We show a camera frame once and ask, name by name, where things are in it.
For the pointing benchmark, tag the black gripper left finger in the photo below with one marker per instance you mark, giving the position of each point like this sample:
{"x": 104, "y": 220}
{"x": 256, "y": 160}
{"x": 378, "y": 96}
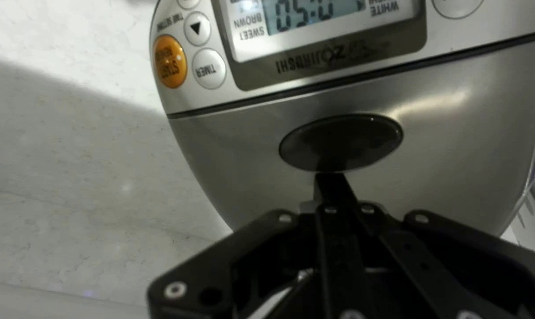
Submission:
{"x": 251, "y": 267}

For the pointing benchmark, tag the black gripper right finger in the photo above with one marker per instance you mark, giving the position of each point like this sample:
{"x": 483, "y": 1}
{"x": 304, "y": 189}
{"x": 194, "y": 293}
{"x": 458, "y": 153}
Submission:
{"x": 456, "y": 267}

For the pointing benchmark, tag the stainless steel rice cooker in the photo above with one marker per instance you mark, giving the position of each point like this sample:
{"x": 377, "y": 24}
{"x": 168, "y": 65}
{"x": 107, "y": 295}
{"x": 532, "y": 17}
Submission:
{"x": 456, "y": 148}

